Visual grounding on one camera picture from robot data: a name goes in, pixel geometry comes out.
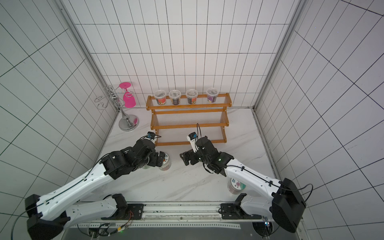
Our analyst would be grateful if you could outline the jar with strawberry lid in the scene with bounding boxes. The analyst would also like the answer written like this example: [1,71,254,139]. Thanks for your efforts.
[160,153,171,171]

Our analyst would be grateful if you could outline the orange wooden three-tier shelf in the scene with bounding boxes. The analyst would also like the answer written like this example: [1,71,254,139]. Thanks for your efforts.
[146,93,232,146]

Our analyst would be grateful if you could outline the small clear seed container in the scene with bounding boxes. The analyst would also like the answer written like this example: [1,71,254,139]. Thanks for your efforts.
[154,90,167,105]
[186,89,199,105]
[207,88,219,103]
[169,90,182,105]

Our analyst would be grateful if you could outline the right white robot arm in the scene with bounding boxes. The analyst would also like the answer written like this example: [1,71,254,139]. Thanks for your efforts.
[180,133,307,235]

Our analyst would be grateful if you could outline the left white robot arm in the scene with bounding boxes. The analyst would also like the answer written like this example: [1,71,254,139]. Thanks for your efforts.
[25,138,167,240]

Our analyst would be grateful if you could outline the chrome glass holder stand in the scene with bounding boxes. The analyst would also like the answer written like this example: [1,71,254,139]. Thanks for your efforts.
[94,86,139,132]

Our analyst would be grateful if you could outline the jar with pink flower lid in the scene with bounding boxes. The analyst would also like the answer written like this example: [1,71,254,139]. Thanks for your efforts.
[228,178,246,195]

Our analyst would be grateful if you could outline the pink plastic wine glass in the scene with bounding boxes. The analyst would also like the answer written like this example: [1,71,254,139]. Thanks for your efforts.
[119,82,136,109]

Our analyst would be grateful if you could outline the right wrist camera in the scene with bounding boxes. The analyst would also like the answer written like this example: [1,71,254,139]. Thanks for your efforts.
[187,132,199,153]

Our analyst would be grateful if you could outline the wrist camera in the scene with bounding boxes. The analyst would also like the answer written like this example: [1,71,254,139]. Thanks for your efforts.
[187,132,199,153]
[146,132,159,144]

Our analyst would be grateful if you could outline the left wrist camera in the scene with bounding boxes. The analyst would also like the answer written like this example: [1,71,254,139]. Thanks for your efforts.
[146,132,159,144]

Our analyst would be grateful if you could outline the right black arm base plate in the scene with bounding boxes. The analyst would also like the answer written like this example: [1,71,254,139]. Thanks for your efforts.
[218,204,262,220]

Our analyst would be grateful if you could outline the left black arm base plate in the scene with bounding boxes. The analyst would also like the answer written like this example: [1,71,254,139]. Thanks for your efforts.
[101,204,145,221]

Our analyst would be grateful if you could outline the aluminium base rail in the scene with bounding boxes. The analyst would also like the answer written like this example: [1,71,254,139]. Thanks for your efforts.
[53,200,310,240]

